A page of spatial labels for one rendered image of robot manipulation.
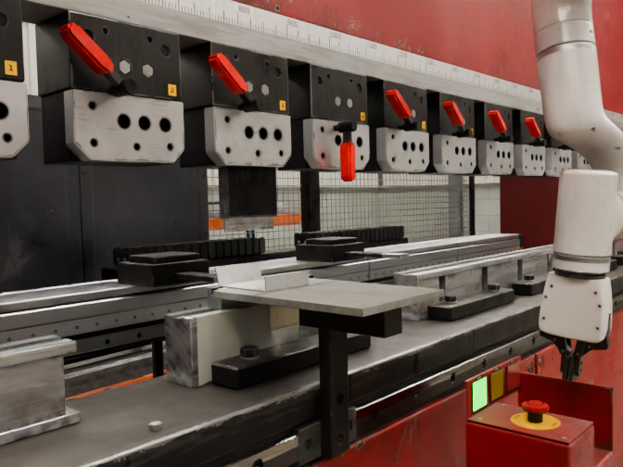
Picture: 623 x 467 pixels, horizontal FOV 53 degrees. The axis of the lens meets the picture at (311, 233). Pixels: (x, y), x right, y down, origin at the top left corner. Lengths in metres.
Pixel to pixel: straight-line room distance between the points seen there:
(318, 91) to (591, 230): 0.47
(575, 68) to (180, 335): 0.71
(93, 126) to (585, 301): 0.75
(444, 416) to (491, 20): 0.91
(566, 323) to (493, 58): 0.74
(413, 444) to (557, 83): 0.62
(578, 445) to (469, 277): 0.57
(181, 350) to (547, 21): 0.75
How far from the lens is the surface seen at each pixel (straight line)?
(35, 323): 1.04
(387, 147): 1.16
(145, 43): 0.82
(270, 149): 0.93
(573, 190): 1.03
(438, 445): 1.18
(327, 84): 1.05
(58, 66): 0.79
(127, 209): 1.43
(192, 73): 0.91
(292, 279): 0.89
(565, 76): 1.07
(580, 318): 1.06
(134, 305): 1.12
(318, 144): 1.01
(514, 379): 1.17
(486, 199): 8.73
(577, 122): 1.06
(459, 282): 1.44
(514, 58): 1.69
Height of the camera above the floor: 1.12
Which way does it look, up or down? 3 degrees down
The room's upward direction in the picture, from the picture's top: 1 degrees counter-clockwise
